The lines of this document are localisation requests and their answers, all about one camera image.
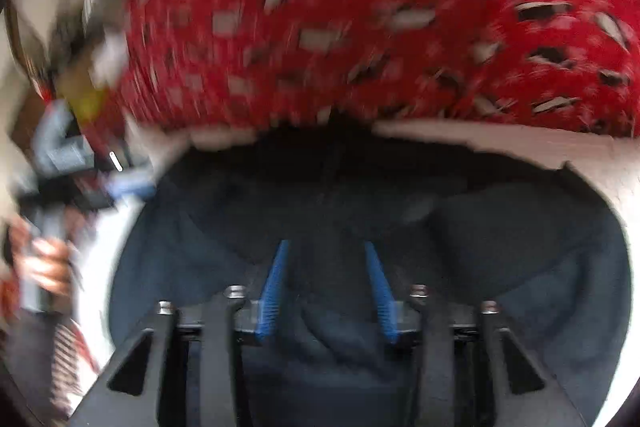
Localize red printed blanket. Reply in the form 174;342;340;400
115;0;640;140

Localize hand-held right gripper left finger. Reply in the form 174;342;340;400
67;239;292;427

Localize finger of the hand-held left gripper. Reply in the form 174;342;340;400
107;169;158;204

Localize navy pinstriped shirt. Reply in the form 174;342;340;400
107;112;633;427

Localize person's left hand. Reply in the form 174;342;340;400
7;214;78;303

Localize yellow box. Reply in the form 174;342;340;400
57;52;118;130

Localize red white striped cloth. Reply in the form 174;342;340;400
50;319;103;408

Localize white quilted bedspread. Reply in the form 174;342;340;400
75;117;640;427

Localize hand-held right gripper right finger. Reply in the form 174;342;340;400
364;241;587;427

